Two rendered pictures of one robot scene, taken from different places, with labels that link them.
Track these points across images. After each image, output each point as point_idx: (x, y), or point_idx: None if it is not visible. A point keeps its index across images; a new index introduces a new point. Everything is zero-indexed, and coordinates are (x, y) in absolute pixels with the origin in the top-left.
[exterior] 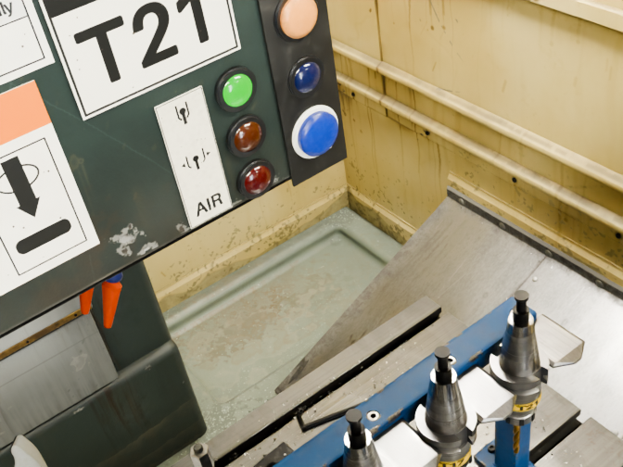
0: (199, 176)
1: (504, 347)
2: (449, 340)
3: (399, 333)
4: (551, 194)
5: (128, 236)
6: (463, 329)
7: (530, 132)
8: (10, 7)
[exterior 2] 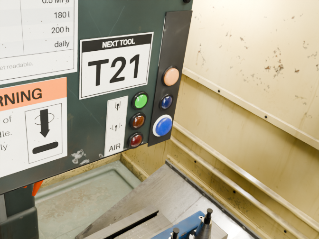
0: (115, 134)
1: (197, 232)
2: (160, 225)
3: (139, 218)
4: (210, 170)
5: (79, 155)
6: (167, 221)
7: (205, 143)
8: (68, 43)
